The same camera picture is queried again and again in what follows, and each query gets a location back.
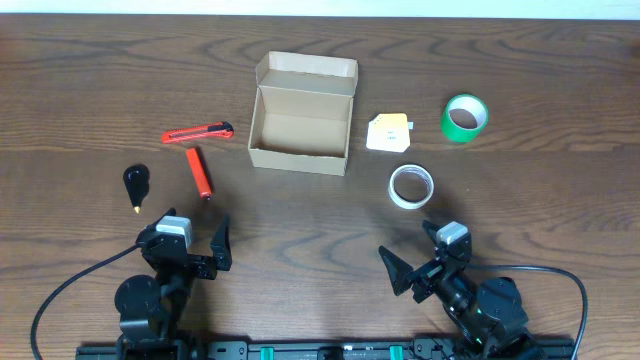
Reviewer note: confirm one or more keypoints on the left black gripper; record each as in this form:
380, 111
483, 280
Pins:
190, 263

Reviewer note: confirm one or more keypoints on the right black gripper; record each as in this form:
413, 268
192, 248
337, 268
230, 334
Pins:
430, 272

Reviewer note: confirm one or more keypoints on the red marker pen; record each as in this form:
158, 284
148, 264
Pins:
199, 174

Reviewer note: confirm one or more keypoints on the black bulb-shaped glue pen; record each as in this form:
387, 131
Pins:
136, 179

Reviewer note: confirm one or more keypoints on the white tape roll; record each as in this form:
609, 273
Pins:
423, 174

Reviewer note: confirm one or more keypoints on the red utility knife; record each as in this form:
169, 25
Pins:
213, 130

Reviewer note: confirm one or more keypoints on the yellow white sticky note pad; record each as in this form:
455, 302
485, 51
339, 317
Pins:
389, 132

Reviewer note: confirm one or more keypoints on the green tape roll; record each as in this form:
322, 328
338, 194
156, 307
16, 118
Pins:
471, 104

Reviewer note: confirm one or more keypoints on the brown cardboard box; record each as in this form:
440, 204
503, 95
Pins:
302, 113

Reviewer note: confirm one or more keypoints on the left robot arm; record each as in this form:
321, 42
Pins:
151, 308

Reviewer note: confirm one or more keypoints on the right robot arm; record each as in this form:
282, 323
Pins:
490, 315

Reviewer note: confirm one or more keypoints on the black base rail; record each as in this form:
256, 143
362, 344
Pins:
420, 348

